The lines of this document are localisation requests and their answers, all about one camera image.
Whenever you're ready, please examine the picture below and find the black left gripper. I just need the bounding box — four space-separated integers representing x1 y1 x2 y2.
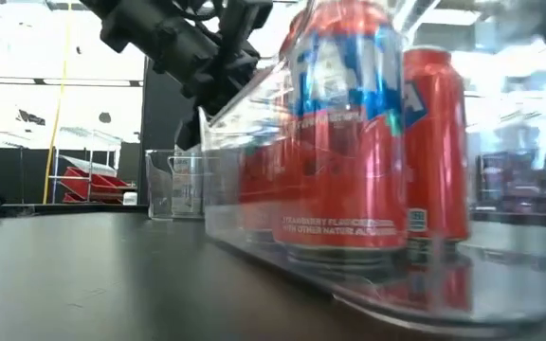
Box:
174 0 274 152

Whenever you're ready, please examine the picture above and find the yellow extension cable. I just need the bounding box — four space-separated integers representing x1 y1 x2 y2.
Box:
42 0 74 205

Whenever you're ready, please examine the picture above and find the black folding screen panel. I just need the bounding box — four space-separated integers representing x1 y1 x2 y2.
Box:
138 56 201 206

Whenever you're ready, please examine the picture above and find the white Celsius drink can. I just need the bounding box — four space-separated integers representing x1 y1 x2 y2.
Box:
172 154 206 218

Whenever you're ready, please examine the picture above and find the red plastic parts bin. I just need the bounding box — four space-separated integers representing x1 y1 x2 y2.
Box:
60 165 132 194
62 191 123 206

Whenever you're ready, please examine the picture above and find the silver wire shelf rack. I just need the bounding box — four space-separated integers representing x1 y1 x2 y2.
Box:
47 146 122 205

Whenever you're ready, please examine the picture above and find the clear plastic storage bin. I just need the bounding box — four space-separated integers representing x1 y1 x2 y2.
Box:
198 0 546 338
144 149 207 222

